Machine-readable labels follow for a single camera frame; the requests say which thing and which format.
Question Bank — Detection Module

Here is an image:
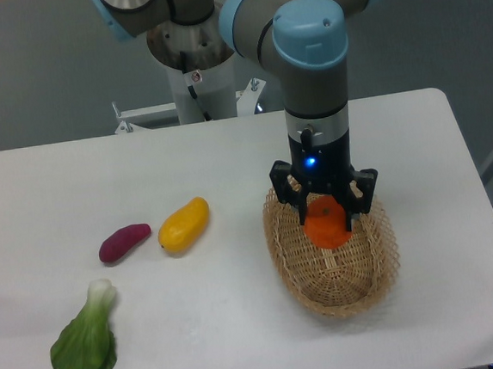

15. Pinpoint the orange fruit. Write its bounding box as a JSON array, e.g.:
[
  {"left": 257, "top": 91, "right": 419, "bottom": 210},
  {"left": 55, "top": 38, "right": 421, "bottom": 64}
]
[{"left": 303, "top": 195, "right": 353, "bottom": 249}]

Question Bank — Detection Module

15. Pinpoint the green bok choy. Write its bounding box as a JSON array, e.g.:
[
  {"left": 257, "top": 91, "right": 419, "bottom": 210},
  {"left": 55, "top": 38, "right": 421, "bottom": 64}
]
[{"left": 50, "top": 279, "right": 118, "bottom": 369}]

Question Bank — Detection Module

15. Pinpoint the purple sweet potato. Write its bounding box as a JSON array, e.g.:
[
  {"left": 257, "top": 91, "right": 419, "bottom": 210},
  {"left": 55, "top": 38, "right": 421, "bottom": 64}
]
[{"left": 98, "top": 223, "right": 151, "bottom": 264}]

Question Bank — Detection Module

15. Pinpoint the yellow mango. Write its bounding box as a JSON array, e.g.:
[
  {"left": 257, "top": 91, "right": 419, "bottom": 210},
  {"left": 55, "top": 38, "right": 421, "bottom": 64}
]
[{"left": 157, "top": 196, "right": 210, "bottom": 255}]

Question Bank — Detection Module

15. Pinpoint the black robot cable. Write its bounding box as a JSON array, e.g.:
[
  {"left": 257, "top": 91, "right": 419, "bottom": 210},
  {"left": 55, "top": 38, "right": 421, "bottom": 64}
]
[{"left": 180, "top": 48, "right": 214, "bottom": 124}]

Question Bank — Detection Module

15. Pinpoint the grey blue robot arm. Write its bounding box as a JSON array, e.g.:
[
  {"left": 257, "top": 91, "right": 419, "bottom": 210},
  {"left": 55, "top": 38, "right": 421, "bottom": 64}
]
[{"left": 91, "top": 0, "right": 380, "bottom": 228}]

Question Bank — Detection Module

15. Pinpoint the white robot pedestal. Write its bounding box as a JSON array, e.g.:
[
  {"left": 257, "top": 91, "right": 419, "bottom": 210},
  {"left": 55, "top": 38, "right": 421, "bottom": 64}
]
[{"left": 104, "top": 9, "right": 273, "bottom": 135}]

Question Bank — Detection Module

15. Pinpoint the woven wicker basket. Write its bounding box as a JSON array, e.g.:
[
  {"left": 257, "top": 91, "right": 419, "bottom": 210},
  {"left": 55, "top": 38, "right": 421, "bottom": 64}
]
[{"left": 262, "top": 188, "right": 400, "bottom": 318}]

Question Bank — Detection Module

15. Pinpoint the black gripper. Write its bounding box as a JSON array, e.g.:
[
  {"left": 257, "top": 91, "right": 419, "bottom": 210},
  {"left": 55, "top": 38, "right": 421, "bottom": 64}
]
[{"left": 269, "top": 104, "right": 379, "bottom": 232}]

